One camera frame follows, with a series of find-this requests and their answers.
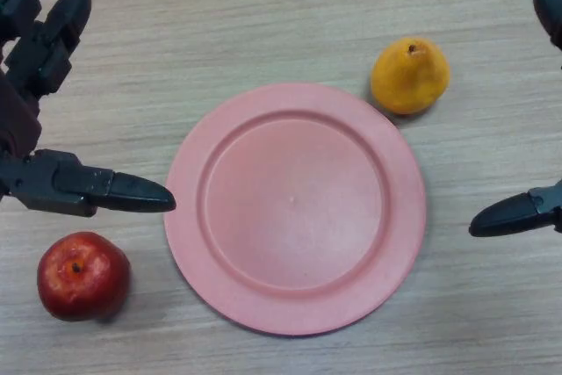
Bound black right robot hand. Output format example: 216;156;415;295
468;0;562;238

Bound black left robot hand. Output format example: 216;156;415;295
0;0;177;218

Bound red apple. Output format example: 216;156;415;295
36;231;132;322

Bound pink round plate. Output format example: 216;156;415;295
163;82;428;337

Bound yellow pear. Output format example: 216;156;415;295
371;36;451;116

